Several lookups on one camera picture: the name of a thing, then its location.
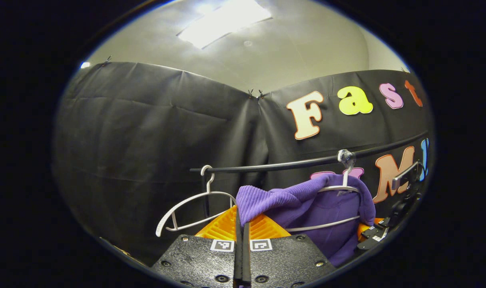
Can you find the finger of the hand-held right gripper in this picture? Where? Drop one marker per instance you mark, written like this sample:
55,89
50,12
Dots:
373,242
383,224

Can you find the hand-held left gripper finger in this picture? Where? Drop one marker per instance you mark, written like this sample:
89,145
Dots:
239,256
247,260

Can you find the white clothes hanger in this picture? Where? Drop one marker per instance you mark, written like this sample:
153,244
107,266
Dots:
159,228
327,225

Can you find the purple knit garment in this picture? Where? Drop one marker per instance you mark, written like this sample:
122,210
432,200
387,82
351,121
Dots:
319,208

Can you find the black backdrop cloth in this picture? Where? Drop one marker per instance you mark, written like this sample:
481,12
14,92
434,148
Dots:
147,140

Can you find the small black cloth clip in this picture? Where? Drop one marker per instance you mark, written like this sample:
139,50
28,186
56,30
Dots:
250,92
107,59
261,94

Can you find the black clothes rail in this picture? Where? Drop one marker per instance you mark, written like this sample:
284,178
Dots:
267,164

